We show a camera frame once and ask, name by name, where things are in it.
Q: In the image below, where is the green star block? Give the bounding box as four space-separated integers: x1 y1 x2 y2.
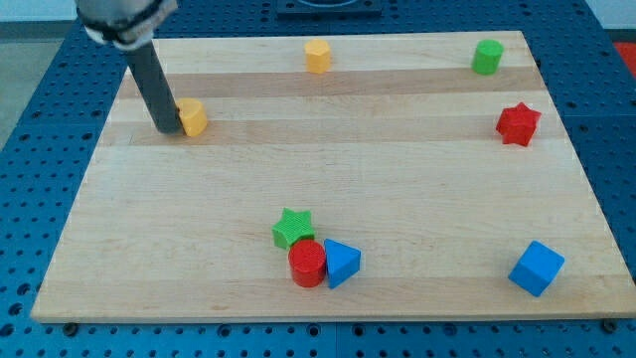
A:
271 208 315 250

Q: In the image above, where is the yellow hexagon block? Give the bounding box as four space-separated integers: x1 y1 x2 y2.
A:
303 39 331 74

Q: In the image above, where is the green cylinder block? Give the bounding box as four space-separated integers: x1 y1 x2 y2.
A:
471 39 505 76

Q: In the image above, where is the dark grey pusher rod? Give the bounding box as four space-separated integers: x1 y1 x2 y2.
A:
124 42 183 134

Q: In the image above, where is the wooden board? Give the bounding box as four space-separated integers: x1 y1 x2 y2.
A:
31 31 635 323

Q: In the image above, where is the blue cube block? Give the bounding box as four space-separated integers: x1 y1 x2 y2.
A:
508 241 565 297

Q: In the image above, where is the yellow heart block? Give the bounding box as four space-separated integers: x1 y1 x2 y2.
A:
176 97 208 137

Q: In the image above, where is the red star block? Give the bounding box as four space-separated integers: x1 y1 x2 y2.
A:
496 102 542 147

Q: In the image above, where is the red cylinder block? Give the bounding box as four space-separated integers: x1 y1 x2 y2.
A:
288 240 326 287

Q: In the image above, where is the blue triangle block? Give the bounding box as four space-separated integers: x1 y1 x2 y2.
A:
324 239 362 289

